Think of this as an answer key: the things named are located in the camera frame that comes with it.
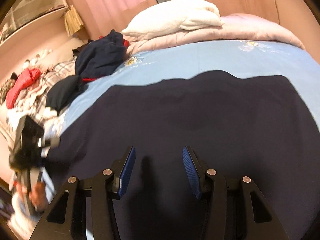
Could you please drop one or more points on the fuzzy white sleeve forearm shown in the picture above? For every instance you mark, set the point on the fuzzy white sleeve forearm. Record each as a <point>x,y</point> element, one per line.
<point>22,224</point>

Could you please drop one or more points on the red garment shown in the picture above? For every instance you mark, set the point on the red garment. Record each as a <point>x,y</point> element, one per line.
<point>26,79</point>

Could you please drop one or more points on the yellow straw hanging item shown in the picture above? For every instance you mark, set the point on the yellow straw hanging item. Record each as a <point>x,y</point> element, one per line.
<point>72,20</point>

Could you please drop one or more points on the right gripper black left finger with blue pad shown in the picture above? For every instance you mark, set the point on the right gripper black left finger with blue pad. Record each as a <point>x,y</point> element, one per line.
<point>65,217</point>

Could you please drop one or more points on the plaid checkered clothes pile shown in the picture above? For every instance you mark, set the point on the plaid checkered clothes pile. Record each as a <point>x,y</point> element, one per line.
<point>32,100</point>

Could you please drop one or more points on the navy and red jacket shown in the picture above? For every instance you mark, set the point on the navy and red jacket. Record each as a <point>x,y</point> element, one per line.
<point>101,57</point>

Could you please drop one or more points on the white wall shelf unit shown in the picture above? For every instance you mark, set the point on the white wall shelf unit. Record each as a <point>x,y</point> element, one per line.
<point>25,15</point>

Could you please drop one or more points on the light blue floral bed sheet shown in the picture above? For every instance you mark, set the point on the light blue floral bed sheet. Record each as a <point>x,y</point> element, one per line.
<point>241,58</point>

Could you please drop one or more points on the large dark navy garment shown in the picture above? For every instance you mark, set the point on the large dark navy garment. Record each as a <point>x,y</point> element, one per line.
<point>257,127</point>

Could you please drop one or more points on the white folded blanket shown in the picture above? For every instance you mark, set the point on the white folded blanket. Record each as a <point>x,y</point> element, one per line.
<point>172,16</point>

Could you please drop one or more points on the person's left hand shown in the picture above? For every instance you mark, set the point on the person's left hand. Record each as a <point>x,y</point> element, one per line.
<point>37,195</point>

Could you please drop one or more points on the dark navy folded cloth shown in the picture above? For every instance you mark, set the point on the dark navy folded cloth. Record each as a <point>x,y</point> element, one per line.
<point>64,92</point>

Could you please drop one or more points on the pink quilted comforter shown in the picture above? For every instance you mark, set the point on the pink quilted comforter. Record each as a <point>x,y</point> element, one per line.
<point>235,27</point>

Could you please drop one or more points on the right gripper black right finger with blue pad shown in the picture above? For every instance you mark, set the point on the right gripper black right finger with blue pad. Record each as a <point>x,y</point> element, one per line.
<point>234,208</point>

